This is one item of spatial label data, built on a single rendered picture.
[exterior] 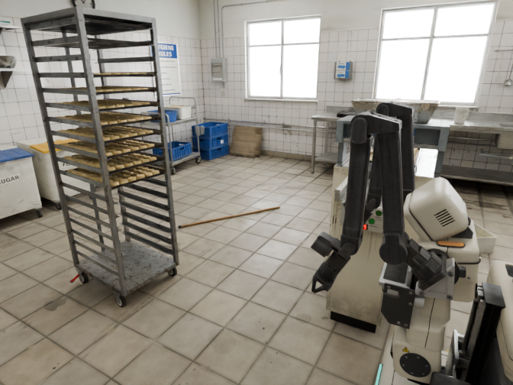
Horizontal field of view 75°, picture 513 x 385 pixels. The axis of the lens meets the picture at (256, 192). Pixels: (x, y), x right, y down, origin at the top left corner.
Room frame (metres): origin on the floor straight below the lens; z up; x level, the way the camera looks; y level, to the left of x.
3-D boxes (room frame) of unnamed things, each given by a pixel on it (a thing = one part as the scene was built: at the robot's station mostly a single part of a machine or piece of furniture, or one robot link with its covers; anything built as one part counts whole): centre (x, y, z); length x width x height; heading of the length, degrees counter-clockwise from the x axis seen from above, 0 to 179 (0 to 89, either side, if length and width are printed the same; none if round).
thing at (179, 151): (5.50, 1.39, 0.29); 0.56 x 0.38 x 0.20; 158
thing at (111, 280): (2.23, 1.00, 0.93); 0.64 x 0.51 x 1.78; 54
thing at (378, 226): (1.67, -0.58, 0.77); 0.24 x 0.04 x 0.14; 62
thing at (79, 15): (1.87, 0.88, 0.97); 0.03 x 0.03 x 1.70; 54
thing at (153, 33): (2.24, 0.62, 0.97); 0.03 x 0.03 x 1.70; 54
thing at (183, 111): (5.66, 1.32, 0.90); 0.44 x 0.36 x 0.20; 69
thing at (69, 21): (2.07, 1.11, 1.77); 0.64 x 0.03 x 0.03; 54
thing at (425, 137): (2.44, -0.98, 1.01); 0.72 x 0.33 x 0.34; 62
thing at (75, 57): (2.07, 1.11, 1.59); 0.64 x 0.03 x 0.03; 54
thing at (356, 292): (1.99, -0.75, 0.45); 0.70 x 0.34 x 0.90; 152
